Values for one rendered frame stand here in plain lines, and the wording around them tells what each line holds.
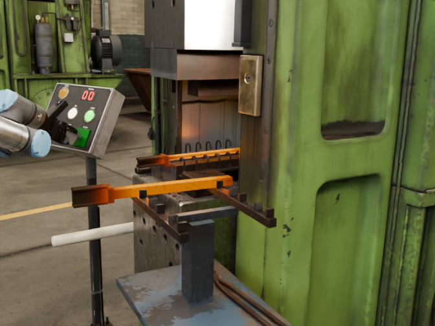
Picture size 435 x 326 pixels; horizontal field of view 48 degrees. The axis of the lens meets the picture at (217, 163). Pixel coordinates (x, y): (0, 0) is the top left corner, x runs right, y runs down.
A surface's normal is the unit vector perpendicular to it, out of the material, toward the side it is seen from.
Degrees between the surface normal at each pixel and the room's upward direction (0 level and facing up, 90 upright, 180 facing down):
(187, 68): 90
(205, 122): 90
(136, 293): 0
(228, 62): 90
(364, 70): 89
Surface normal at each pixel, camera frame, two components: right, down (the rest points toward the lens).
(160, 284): 0.03, -0.97
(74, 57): 0.54, 0.03
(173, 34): -0.85, 0.11
